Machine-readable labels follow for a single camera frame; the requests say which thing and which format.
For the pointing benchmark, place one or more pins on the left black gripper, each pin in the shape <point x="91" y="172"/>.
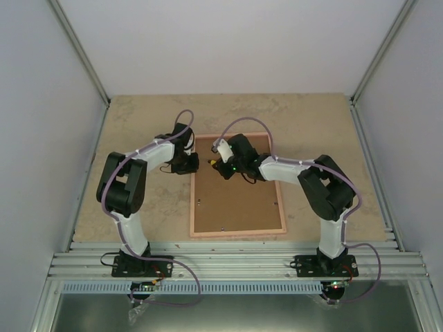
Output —
<point x="192" y="168"/>

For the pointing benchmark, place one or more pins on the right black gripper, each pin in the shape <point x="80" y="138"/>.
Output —
<point x="226" y="173"/>

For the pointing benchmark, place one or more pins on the pink picture frame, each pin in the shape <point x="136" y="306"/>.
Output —
<point x="233" y="207"/>

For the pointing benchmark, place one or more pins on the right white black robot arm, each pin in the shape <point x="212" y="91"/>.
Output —
<point x="328" y="191"/>

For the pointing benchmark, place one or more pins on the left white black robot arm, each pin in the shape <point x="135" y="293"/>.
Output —
<point x="121" y="190"/>

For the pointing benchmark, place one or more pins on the clear plastic bag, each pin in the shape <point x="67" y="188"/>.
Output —
<point x="135" y="312"/>

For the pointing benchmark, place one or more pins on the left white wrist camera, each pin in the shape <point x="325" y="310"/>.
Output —
<point x="188" y="148"/>

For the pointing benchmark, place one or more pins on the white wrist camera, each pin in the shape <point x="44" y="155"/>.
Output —
<point x="221" y="147"/>
<point x="188" y="148"/>

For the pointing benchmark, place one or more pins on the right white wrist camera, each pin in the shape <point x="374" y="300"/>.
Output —
<point x="221" y="147"/>

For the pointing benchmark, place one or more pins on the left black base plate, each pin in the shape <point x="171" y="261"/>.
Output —
<point x="129" y="266"/>

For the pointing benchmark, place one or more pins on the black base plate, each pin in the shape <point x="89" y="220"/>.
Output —
<point x="314" y="266"/>
<point x="129" y="266"/>

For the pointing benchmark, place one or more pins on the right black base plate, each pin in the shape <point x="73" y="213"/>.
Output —
<point x="314" y="266"/>

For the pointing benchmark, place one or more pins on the aluminium rail platform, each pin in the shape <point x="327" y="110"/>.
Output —
<point x="230" y="258"/>

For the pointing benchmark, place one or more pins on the light blue cable duct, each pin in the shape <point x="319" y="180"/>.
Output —
<point x="204" y="288"/>

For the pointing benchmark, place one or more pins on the aluminium corner post left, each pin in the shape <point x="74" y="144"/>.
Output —
<point x="75" y="42"/>

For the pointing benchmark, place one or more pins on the aluminium corner post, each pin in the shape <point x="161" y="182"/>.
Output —
<point x="75" y="42"/>
<point x="395" y="28"/>

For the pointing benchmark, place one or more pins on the aluminium corner post right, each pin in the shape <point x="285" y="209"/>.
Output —
<point x="395" y="28"/>

